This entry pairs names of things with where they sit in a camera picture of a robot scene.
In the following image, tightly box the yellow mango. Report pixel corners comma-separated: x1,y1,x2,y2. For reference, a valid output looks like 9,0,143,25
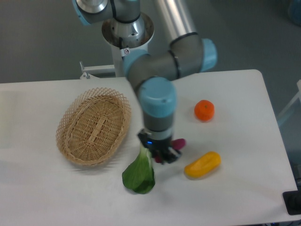
184,151,222,178

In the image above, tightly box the black device at table edge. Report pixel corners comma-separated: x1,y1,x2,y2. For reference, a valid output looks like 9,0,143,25
282,190,301,215

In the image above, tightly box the orange mandarin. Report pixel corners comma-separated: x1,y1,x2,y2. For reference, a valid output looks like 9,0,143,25
194,100,215,121

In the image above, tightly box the white frame at right edge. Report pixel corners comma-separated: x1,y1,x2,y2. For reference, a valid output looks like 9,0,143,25
276,80,301,128

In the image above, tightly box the white metal base frame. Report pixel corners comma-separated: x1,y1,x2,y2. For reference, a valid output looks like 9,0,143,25
79,61,125,79

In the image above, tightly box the black cable on pedestal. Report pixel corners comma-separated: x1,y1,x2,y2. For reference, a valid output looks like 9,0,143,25
119,37,127,62

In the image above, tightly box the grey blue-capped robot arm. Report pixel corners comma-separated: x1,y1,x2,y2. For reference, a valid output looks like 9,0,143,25
72,0,217,163

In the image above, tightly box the purple sweet potato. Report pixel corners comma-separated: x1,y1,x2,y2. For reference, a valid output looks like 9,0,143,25
154,138,186,163

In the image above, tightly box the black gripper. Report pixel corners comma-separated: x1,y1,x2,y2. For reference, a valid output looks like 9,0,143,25
137,129,182,164

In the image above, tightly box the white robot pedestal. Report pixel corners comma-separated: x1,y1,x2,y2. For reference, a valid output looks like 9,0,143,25
102,12,154,69

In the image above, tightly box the green bok choy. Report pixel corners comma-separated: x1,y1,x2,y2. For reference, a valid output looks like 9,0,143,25
122,144,155,194

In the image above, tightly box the woven wicker oval basket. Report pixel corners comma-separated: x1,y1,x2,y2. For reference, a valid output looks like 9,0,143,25
56,88,131,166

